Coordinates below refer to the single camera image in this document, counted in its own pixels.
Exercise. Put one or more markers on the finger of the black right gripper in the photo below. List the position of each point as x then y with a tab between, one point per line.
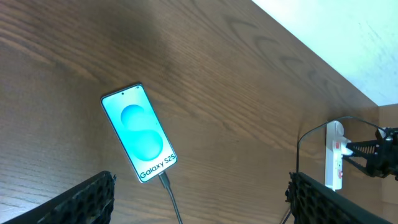
363	148
356	165

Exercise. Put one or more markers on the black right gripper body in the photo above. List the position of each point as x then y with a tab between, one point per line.
384	160

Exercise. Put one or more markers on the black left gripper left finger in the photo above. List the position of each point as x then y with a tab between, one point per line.
90	202

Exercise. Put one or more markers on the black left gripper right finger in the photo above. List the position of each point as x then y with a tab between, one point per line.
312	202

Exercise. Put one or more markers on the smartphone with teal screen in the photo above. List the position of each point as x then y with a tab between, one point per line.
139	131

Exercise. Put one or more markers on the white USB charger plug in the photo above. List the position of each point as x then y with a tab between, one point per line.
345	148

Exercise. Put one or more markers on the white power strip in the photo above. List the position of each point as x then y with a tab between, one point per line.
333	155

